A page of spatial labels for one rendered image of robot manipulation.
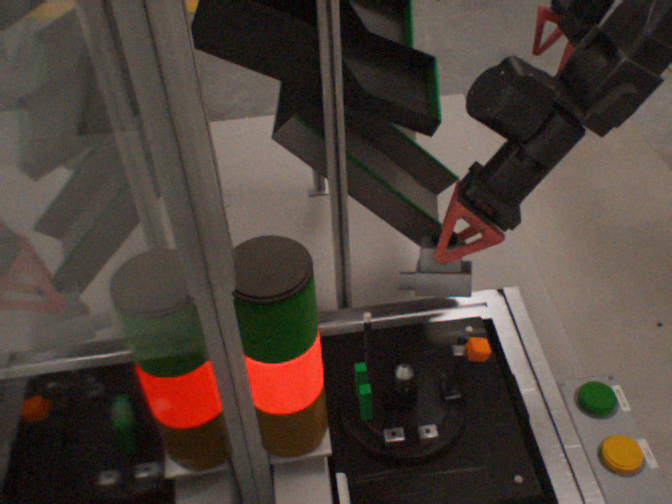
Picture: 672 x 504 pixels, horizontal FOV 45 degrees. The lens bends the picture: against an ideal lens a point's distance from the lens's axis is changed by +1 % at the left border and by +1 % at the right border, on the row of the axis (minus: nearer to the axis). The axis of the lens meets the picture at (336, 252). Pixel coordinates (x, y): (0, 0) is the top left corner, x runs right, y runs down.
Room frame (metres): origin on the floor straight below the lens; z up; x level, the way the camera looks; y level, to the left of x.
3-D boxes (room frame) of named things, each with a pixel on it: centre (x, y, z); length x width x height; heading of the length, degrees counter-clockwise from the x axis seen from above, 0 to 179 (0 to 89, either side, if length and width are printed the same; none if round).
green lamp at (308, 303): (0.30, 0.04, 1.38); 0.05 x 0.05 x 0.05
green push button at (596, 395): (0.50, -0.28, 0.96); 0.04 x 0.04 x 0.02
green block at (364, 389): (0.48, -0.02, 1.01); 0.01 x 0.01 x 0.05; 5
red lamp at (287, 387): (0.30, 0.04, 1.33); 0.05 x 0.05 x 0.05
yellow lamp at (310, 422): (0.30, 0.04, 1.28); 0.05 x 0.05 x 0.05
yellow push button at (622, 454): (0.43, -0.29, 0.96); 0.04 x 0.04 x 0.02
